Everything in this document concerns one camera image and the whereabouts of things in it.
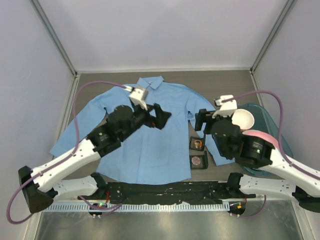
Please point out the pink plate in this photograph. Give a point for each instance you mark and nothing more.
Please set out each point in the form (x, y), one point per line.
(263, 135)

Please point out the blue button-up shirt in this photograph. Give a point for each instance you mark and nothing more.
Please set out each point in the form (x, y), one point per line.
(149, 156)

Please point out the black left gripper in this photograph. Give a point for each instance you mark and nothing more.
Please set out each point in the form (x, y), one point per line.
(151, 116)

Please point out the white bowl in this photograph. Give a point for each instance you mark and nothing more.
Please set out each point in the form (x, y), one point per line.
(243, 119)

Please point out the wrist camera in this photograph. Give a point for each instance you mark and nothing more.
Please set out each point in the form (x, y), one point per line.
(226, 106)
(137, 96)

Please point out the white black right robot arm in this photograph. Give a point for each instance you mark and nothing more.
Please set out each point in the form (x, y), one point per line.
(297, 182)

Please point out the aluminium frame rail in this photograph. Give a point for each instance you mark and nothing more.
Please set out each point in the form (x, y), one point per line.
(76, 188)

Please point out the black square frame upper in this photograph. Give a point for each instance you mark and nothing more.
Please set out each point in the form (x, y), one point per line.
(192, 138)

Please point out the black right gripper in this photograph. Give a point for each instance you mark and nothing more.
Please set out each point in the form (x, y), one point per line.
(206, 121)

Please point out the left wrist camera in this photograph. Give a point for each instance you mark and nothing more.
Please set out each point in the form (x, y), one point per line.
(137, 96)

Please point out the black square frame lower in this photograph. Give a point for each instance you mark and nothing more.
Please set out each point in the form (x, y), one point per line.
(205, 163)

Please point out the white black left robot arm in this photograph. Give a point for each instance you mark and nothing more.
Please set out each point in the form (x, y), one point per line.
(43, 185)

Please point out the teal plastic bin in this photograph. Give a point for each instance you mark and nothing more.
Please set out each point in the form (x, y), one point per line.
(262, 122)

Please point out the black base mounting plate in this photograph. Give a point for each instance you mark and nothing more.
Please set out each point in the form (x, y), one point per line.
(191, 192)

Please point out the pink blossom round brooch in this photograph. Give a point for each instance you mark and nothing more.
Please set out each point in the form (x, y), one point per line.
(196, 161)

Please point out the orange painted round brooch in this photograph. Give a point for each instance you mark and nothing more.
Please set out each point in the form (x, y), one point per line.
(197, 144)

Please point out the white slotted cable duct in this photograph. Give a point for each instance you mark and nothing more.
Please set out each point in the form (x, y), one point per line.
(183, 207)

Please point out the black square frame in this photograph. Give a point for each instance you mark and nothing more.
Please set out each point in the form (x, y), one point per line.
(192, 138)
(205, 163)

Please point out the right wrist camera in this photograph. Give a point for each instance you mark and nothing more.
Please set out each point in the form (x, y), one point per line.
(226, 106)

